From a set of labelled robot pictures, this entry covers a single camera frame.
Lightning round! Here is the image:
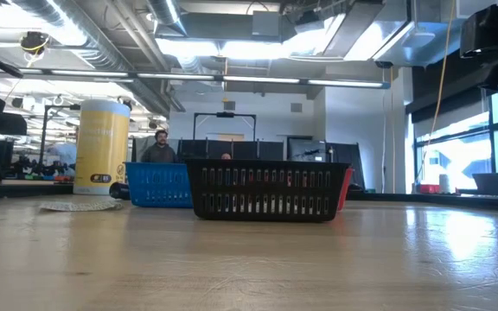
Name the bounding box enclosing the black marker pen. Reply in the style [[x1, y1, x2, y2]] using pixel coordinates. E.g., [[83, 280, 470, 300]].
[[108, 181, 131, 201]]

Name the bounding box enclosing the white bandage strip pack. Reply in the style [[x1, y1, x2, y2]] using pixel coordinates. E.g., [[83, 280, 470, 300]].
[[38, 200, 124, 213]]

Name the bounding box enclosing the black partition panel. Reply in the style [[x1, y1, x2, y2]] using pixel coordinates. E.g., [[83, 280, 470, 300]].
[[178, 138, 285, 162]]

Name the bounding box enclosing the dark background monitor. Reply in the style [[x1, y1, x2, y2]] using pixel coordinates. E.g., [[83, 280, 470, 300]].
[[286, 136, 333, 163]]

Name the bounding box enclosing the black plastic basket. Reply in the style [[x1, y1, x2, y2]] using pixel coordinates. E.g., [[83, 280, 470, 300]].
[[184, 158, 350, 224]]

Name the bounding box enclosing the blue plastic basket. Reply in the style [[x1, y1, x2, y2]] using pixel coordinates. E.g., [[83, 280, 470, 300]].
[[124, 162, 195, 209]]

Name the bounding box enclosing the red plastic basket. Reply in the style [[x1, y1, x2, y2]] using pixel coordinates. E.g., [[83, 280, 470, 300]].
[[337, 167, 354, 212]]

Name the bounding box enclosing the long ceiling light bar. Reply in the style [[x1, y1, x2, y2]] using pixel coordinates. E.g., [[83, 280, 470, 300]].
[[0, 67, 392, 91]]

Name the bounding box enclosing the yellow white wipes canister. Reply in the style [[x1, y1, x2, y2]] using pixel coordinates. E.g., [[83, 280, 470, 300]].
[[73, 98, 131, 196]]

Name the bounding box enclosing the large metal air duct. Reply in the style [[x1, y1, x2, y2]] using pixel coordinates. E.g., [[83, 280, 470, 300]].
[[153, 0, 457, 68]]

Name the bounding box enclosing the silver round ventilation duct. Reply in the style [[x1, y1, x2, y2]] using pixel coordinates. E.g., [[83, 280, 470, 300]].
[[10, 0, 188, 117]]

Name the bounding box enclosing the yellow hanging cable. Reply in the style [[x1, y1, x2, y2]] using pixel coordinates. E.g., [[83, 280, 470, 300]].
[[420, 0, 457, 176]]

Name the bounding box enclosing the black ceiling device yellow cable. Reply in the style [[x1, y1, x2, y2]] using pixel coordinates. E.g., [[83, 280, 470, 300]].
[[18, 30, 51, 66]]

